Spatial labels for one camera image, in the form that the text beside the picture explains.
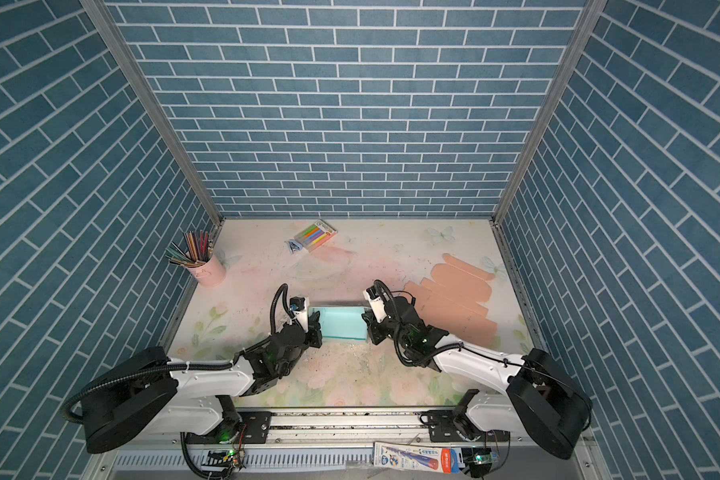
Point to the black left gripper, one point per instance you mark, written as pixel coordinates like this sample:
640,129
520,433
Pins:
315,331

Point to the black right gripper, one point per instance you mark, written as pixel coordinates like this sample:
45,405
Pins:
372,326

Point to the light blue paper box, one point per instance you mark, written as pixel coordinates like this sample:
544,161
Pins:
342,323

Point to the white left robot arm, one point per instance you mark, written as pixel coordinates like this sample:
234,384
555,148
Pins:
152,393

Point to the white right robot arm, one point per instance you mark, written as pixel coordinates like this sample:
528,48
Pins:
544,401

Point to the pink flat cardboard box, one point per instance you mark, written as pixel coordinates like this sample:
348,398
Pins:
454,297

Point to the toothpaste style flat box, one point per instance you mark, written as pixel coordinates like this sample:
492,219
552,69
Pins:
415,458

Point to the coloured marker pack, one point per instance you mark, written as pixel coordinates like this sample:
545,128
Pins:
315,235

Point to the pink pencil cup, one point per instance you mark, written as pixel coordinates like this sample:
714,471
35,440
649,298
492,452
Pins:
211,273

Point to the coloured pencils bundle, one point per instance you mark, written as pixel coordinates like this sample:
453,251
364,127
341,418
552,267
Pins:
194,250

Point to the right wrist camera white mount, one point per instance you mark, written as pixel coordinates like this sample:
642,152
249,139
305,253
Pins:
376,302

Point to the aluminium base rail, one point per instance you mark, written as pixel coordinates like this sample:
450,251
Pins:
306,441

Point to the left electronics board with wires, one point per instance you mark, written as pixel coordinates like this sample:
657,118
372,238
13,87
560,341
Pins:
223,463

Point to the aluminium corner post left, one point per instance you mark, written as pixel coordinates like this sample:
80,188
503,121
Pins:
105,25

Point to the aluminium corner post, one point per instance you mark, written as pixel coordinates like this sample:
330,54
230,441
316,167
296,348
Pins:
105,25
572,55

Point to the aluminium corner post right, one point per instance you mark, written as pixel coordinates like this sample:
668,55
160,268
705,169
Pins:
572,55

